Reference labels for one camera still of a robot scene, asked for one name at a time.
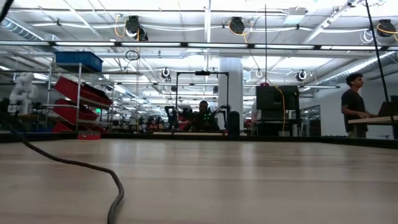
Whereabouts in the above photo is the black ceiling cable reel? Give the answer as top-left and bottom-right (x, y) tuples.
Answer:
(229, 17), (246, 35)
(125, 15), (149, 42)
(376, 19), (397, 38)

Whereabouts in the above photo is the yellow hanging cable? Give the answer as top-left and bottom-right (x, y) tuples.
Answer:
(228, 18), (286, 133)

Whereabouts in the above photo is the wooden bench table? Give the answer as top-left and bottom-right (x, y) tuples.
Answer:
(346, 115), (398, 139)

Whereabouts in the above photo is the black aluminium table frame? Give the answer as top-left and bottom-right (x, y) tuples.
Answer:
(0, 132), (398, 149)

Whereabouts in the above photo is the person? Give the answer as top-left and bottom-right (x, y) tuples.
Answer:
(189, 100), (221, 131)
(340, 72), (379, 139)

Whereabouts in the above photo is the thin black braided cord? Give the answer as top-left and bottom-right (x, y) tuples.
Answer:
(0, 0), (125, 224)

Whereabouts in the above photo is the blue storage bin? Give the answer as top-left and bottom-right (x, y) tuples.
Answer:
(55, 51), (104, 73)

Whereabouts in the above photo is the metal shelf rack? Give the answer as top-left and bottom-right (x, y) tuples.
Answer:
(43, 62), (114, 134)

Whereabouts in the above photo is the long ceiling light bar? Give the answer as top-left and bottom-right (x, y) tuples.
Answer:
(0, 40), (398, 51)

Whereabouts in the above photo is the black gantry frame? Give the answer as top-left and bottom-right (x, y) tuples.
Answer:
(175, 70), (230, 125)

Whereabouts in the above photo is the red tilted shelf bin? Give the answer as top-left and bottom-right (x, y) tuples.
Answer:
(52, 98), (100, 125)
(53, 76), (113, 108)
(52, 121), (77, 134)

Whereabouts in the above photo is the dark open laptop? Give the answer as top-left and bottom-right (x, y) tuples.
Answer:
(377, 101), (398, 118)

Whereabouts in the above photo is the thick black slanting cable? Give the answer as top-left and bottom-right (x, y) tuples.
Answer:
(364, 0), (398, 140)

